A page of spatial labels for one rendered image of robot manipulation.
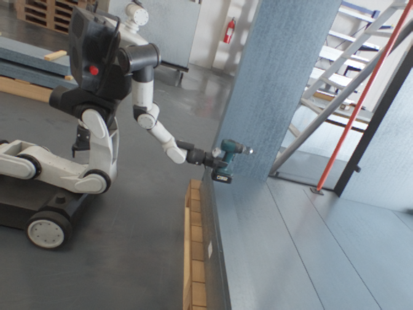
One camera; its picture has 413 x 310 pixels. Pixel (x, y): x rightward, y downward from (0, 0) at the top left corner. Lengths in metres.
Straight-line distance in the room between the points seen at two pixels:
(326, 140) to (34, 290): 3.67
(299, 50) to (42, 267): 1.68
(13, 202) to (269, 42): 1.52
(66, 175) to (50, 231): 0.29
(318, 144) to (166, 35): 3.36
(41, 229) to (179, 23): 4.92
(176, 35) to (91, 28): 4.72
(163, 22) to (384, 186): 4.72
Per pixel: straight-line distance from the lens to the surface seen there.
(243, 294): 1.18
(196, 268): 1.57
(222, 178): 1.63
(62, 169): 1.79
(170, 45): 6.04
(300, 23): 1.85
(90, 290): 1.62
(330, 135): 4.38
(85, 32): 1.40
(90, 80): 1.46
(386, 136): 2.27
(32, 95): 3.59
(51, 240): 1.75
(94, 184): 1.71
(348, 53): 2.86
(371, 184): 2.40
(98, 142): 1.62
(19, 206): 1.78
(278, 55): 1.83
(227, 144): 1.56
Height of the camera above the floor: 1.23
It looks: 23 degrees down
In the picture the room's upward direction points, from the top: 18 degrees clockwise
